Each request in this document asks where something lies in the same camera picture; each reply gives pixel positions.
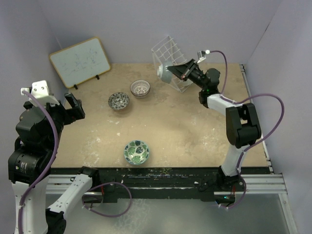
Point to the red rimmed dotted bowl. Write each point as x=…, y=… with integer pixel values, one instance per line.
x=163, y=73

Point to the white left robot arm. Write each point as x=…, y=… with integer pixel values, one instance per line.
x=29, y=166

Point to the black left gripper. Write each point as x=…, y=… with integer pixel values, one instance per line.
x=71, y=114

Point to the grey leaf pattern bowl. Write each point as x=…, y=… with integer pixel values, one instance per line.
x=118, y=101

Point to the white wire dish rack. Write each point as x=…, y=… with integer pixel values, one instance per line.
x=167, y=53

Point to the white lattice pattern bowl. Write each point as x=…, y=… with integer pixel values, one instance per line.
x=140, y=88

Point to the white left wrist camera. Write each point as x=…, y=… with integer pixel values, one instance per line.
x=41, y=92

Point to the wood framed whiteboard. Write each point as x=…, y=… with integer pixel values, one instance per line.
x=80, y=62

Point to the black aluminium mounting rail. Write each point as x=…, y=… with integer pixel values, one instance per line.
x=184, y=183

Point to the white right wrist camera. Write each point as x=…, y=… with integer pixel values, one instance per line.
x=202, y=55

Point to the green leaf pattern bowl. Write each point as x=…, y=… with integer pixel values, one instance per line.
x=136, y=152

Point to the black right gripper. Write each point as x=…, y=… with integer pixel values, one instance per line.
x=181, y=71

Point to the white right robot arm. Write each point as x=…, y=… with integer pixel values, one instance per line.
x=242, y=124

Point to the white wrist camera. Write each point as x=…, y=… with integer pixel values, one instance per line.
x=202, y=55
x=41, y=92

